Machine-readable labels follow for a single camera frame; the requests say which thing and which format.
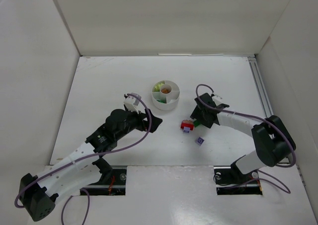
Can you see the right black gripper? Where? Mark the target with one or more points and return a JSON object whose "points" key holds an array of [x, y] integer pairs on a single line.
{"points": [[200, 114]]}

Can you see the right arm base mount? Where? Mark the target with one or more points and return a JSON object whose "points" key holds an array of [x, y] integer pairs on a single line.
{"points": [[230, 181]]}

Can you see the red pink lego figure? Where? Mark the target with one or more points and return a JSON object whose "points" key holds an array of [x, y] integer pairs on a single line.
{"points": [[187, 126]]}

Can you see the purple lego brick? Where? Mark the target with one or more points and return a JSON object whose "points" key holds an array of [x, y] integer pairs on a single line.
{"points": [[199, 141]]}

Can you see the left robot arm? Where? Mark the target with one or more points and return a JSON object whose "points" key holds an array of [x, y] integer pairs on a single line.
{"points": [[39, 194]]}

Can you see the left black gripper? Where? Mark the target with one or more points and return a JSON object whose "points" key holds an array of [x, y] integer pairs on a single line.
{"points": [[146, 119]]}

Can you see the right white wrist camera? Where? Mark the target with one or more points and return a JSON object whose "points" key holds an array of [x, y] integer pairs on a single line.
{"points": [[217, 100]]}

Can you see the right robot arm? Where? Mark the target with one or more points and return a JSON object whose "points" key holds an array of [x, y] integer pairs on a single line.
{"points": [[272, 140]]}

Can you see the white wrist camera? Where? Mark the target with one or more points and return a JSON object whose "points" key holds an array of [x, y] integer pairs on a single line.
{"points": [[131, 102], [217, 100]]}

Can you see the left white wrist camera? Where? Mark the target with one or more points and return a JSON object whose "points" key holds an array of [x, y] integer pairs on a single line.
{"points": [[131, 102]]}

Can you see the white round divided container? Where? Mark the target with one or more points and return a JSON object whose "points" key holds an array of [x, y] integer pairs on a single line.
{"points": [[171, 99]]}

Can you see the green lego plate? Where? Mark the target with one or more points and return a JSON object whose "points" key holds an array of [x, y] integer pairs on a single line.
{"points": [[196, 123]]}

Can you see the brown lego plate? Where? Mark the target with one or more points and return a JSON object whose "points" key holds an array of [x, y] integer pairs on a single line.
{"points": [[165, 89]]}

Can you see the aluminium rail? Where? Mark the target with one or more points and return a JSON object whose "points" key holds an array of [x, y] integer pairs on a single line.
{"points": [[260, 87]]}

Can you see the dark green lego brick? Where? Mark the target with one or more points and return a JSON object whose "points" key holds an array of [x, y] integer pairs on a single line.
{"points": [[161, 101]]}

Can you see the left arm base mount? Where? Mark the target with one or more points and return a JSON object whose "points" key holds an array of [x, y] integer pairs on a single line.
{"points": [[112, 180]]}

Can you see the lime green lego brick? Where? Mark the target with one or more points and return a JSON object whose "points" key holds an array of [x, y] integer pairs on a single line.
{"points": [[157, 87]]}

